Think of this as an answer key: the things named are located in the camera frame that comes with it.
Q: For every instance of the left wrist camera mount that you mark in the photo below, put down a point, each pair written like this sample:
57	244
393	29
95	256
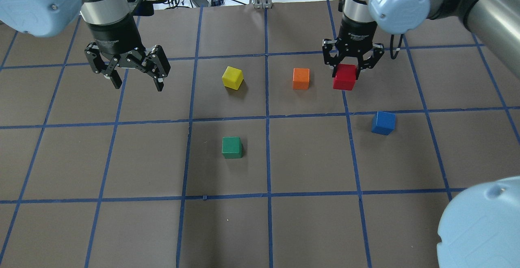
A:
141	8

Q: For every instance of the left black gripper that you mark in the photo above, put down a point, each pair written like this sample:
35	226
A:
115	36

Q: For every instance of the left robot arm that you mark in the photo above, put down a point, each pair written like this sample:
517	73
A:
47	18

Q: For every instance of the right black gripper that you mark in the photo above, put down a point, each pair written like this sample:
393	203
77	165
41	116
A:
358	33

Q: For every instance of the yellow block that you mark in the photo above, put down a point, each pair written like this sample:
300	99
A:
232	78

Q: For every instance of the orange block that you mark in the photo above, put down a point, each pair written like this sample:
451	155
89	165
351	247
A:
301	79

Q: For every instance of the blue block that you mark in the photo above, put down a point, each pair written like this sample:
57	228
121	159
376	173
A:
383	123

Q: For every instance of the red block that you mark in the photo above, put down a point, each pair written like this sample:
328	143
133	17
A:
345	77

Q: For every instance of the green block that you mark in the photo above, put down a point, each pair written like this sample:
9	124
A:
232	147

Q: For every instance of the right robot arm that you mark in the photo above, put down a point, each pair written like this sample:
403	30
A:
494	22

